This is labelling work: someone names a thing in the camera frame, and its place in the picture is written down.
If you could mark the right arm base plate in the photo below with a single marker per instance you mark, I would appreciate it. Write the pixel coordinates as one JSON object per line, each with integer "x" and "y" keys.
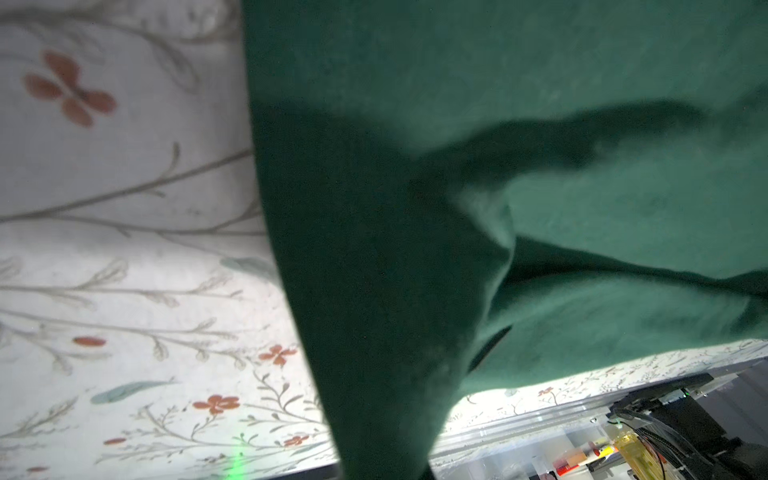
{"x": 668, "y": 418}

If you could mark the aluminium mounting rail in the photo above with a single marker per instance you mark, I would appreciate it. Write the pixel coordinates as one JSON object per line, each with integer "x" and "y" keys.
{"x": 736, "y": 398}

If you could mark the green t-shirt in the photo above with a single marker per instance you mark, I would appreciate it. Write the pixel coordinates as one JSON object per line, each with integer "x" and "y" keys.
{"x": 463, "y": 196}

